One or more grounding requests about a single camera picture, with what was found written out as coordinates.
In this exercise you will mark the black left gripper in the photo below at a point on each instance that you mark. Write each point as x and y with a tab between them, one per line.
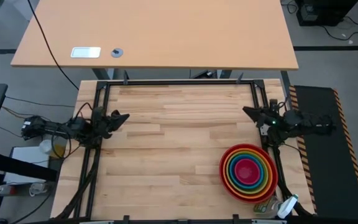
99	121

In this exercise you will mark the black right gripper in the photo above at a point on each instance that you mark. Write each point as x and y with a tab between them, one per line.
273	124

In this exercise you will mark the pink bowl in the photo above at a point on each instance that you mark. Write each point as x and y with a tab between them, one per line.
247	172

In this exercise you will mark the teal bowl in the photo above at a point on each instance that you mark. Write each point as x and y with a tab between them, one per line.
233	174

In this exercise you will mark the green bowl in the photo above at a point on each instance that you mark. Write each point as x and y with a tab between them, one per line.
230	174

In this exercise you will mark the yellow-green bowl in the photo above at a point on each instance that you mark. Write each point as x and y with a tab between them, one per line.
227	174

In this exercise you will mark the orange bowl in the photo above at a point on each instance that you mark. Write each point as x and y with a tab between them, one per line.
224	174

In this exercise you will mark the rainbow nested bowls stack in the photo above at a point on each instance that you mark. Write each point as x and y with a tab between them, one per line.
221	174

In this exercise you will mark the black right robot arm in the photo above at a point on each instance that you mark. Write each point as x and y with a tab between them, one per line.
309	121

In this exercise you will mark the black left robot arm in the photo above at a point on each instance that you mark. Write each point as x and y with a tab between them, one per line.
36	124

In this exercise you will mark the grey desk grommet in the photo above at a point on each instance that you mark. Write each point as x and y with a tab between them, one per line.
117	53

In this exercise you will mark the white rectangular card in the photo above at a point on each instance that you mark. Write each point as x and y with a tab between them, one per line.
85	52

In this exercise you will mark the clear plastic cup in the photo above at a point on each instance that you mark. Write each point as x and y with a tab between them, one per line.
45	146

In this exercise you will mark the black hazard-striped floor mat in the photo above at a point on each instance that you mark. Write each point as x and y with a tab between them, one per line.
328	171

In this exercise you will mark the clear spray bottle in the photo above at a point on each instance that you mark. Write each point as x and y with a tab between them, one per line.
269	207

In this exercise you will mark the beige desk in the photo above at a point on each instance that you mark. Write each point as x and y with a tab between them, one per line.
166	31

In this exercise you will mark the white box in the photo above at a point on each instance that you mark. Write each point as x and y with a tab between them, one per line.
23	158

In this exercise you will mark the clear plastic bottle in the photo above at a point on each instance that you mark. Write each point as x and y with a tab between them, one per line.
36	188

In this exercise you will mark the black equipment box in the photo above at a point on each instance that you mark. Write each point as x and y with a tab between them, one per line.
325	12

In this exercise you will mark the black frame mount post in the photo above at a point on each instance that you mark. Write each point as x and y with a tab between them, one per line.
125	79
239	80

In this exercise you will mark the black extrusion table frame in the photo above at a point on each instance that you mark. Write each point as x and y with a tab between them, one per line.
179	82

